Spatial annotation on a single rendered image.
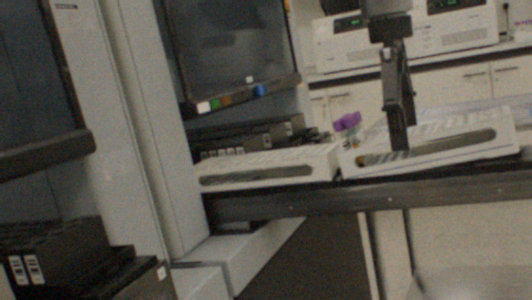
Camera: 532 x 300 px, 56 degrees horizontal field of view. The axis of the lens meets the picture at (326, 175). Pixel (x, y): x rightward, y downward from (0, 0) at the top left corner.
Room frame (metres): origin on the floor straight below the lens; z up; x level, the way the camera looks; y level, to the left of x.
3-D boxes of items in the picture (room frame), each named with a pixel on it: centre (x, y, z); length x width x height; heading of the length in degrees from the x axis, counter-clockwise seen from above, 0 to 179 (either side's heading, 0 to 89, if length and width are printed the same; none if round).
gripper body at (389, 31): (0.86, -0.15, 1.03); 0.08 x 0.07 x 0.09; 161
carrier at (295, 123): (1.42, 0.06, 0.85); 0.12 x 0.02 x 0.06; 160
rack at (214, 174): (0.95, 0.12, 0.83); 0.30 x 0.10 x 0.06; 71
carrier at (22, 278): (0.61, 0.36, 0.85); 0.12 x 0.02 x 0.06; 160
